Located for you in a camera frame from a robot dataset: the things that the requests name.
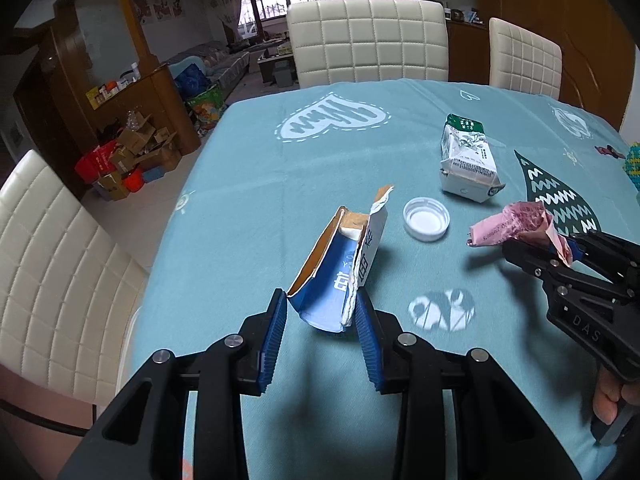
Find cream quilted chair left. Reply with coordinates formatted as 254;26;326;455
1;151;149;406

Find pile of cardboard boxes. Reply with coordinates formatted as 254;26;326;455
74;110;182;200

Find cream quilted chair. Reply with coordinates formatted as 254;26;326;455
1;151;149;406
488;18;563;100
286;0;449;88

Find pink paper wrapper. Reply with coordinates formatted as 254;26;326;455
468;202;574;266

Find grey sofa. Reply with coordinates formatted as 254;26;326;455
166;41;250;99

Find colourful shopping bag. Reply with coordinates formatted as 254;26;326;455
174;63;226;131

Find cream quilted chair far right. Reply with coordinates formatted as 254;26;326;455
488;18;563;100

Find person's hand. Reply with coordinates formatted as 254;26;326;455
592;367;622;426

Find wooden partition cabinet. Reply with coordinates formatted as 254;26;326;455
37;0;202;162

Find teal patterned tablecloth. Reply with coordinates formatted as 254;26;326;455
132;79;639;479

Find white green milk carton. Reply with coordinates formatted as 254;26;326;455
439;114;506;204

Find white plastic jar lid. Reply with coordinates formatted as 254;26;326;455
402;197;450;243

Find dark coffee table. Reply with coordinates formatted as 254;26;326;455
257;50;297;84

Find torn blue paper carton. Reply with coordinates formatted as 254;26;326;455
286;185;394;333

